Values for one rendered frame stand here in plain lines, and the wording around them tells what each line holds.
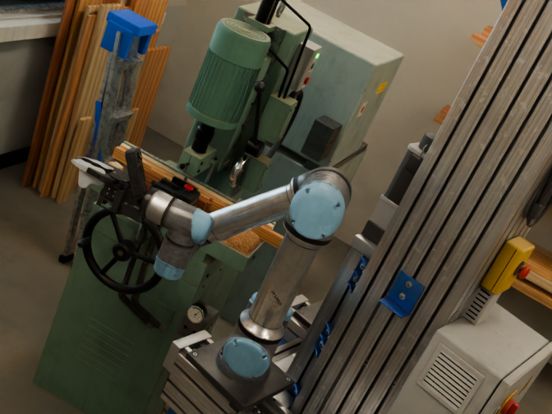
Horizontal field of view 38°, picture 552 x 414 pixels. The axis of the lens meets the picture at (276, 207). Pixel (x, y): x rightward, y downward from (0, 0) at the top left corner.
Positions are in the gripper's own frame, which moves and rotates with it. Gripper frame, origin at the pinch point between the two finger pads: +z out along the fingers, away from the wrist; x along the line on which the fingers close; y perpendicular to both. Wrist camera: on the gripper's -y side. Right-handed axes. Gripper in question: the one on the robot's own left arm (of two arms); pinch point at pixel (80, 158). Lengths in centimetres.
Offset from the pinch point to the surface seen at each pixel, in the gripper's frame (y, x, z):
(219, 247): 27, 60, -33
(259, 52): -33, 66, -19
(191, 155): 7, 71, -11
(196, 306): 48, 56, -34
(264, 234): 22, 74, -43
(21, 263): 105, 138, 54
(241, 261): 28, 59, -41
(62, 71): 32, 192, 87
